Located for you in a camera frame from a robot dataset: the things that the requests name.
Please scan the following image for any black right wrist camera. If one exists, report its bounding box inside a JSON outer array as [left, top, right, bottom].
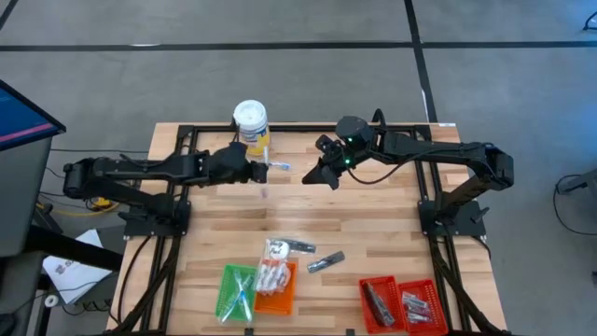
[[315, 133, 338, 154]]

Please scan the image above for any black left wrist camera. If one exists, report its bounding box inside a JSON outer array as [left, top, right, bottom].
[[228, 141, 249, 162]]

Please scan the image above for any black packaged comb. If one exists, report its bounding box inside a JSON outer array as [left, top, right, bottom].
[[306, 249, 347, 274], [366, 288, 396, 328], [278, 238, 318, 256], [363, 281, 386, 318]]

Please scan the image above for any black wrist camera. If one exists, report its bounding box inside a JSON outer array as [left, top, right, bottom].
[[228, 141, 249, 162], [315, 133, 338, 154]]

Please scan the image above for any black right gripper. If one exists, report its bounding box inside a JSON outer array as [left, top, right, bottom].
[[301, 142, 358, 191]]

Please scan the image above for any white-lidded yellow wipes canister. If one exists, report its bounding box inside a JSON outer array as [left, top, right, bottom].
[[232, 99, 272, 158]]

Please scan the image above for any black right camera cable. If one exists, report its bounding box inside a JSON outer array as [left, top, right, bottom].
[[345, 147, 467, 186]]

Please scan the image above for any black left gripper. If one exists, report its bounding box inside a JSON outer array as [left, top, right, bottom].
[[210, 151, 270, 186]]

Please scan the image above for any orange plastic basket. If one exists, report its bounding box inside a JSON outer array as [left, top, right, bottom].
[[253, 259, 299, 316]]

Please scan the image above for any grey cabinet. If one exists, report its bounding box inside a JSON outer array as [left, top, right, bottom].
[[0, 136, 53, 259]]

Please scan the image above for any blue-screen monitor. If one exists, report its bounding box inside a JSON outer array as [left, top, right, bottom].
[[0, 78, 67, 151]]

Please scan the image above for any dark grey cart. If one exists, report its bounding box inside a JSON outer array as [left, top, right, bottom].
[[0, 254, 48, 336]]

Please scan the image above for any black beam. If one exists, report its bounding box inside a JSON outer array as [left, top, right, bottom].
[[22, 226, 125, 272]]

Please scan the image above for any green plastic basket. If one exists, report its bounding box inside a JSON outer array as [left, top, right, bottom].
[[215, 263, 260, 324]]

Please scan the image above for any clear bag with white cotton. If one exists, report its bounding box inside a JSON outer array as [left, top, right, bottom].
[[260, 260, 284, 296], [255, 265, 270, 294], [270, 259, 293, 290], [265, 238, 292, 262]]

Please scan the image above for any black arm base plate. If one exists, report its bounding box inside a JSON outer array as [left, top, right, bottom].
[[118, 199, 192, 238], [417, 199, 491, 238]]

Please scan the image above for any white paper sheet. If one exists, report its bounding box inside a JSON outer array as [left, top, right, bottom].
[[41, 228, 113, 304]]

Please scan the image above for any red plastic basket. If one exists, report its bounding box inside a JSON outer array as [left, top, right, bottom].
[[399, 278, 450, 336], [358, 275, 406, 335]]

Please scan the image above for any yellow cable with plug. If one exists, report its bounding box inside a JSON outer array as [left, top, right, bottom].
[[36, 193, 125, 217]]

